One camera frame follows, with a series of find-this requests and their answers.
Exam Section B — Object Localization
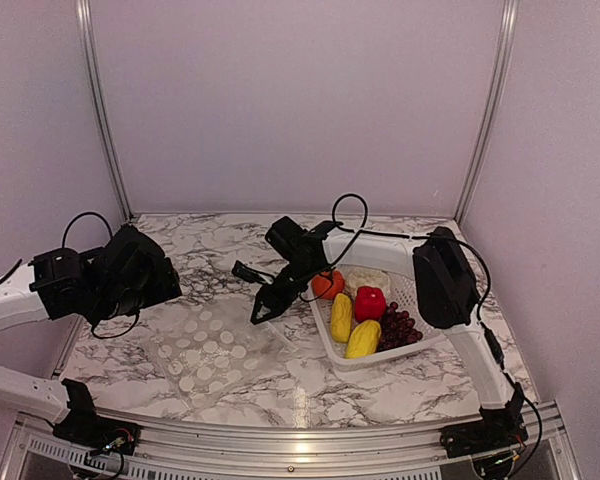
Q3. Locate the red bell pepper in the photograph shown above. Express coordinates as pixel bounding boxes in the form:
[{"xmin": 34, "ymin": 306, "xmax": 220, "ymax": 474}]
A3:
[{"xmin": 354, "ymin": 286, "xmax": 387, "ymax": 323}]

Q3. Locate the clear dotted zip bag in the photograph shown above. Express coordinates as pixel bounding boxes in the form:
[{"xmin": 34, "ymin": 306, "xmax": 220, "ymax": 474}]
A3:
[{"xmin": 146, "ymin": 298, "xmax": 297, "ymax": 408}]

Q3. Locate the yellow corn left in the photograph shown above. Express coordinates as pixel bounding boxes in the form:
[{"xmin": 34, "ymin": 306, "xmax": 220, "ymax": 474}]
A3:
[{"xmin": 330, "ymin": 293, "xmax": 353, "ymax": 343}]

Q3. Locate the front aluminium rail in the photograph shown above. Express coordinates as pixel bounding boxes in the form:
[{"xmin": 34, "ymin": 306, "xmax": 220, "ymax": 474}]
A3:
[{"xmin": 0, "ymin": 403, "xmax": 582, "ymax": 479}]

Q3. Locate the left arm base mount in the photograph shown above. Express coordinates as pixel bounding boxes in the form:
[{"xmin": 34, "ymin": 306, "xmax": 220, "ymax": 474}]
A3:
[{"xmin": 53, "ymin": 379, "xmax": 140, "ymax": 455}]

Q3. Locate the left aluminium frame post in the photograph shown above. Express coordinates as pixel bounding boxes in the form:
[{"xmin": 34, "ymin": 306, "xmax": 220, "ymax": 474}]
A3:
[{"xmin": 76, "ymin": 0, "xmax": 134, "ymax": 222}]

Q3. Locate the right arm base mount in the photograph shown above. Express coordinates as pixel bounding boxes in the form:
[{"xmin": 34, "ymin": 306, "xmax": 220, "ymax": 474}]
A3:
[{"xmin": 440, "ymin": 409, "xmax": 528, "ymax": 458}]

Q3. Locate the orange mini pumpkin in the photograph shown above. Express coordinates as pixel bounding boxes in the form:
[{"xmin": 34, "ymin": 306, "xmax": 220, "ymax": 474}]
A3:
[{"xmin": 311, "ymin": 270, "xmax": 346, "ymax": 300}]

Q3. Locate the right aluminium frame post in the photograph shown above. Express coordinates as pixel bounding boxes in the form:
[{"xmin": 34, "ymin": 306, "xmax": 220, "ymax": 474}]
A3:
[{"xmin": 454, "ymin": 0, "xmax": 520, "ymax": 225}]

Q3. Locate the white cauliflower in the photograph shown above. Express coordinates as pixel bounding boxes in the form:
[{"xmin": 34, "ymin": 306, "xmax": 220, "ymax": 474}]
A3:
[{"xmin": 341, "ymin": 266, "xmax": 391, "ymax": 299}]

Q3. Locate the purple grape bunch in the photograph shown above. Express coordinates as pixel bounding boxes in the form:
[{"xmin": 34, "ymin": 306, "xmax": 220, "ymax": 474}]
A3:
[{"xmin": 377, "ymin": 302, "xmax": 423, "ymax": 351}]

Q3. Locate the yellow corn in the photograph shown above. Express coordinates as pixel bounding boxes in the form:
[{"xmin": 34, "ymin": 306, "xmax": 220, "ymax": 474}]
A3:
[
  {"xmin": 345, "ymin": 320, "xmax": 382, "ymax": 359},
  {"xmin": 330, "ymin": 293, "xmax": 353, "ymax": 343}
]

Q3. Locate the yellow corn right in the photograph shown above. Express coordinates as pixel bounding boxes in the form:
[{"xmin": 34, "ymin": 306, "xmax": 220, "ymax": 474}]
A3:
[{"xmin": 345, "ymin": 320, "xmax": 382, "ymax": 359}]

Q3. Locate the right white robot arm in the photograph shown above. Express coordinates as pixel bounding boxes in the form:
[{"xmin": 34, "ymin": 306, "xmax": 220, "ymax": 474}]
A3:
[{"xmin": 250, "ymin": 216, "xmax": 524, "ymax": 448}]

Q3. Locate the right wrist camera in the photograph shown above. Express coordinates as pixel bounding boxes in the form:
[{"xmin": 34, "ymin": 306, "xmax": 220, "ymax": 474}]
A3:
[{"xmin": 231, "ymin": 260, "xmax": 275, "ymax": 285}]

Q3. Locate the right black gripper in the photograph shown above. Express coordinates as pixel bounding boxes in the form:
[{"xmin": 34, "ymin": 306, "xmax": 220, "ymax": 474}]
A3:
[{"xmin": 251, "ymin": 258, "xmax": 322, "ymax": 324}]

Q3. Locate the aluminium frame post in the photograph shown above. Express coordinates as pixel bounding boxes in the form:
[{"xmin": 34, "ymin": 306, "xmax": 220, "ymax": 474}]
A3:
[
  {"xmin": 76, "ymin": 0, "xmax": 134, "ymax": 222},
  {"xmin": 454, "ymin": 0, "xmax": 520, "ymax": 225}
]

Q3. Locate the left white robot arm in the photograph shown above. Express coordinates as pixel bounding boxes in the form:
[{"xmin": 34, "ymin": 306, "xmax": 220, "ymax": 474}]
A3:
[{"xmin": 0, "ymin": 224, "xmax": 182, "ymax": 445}]

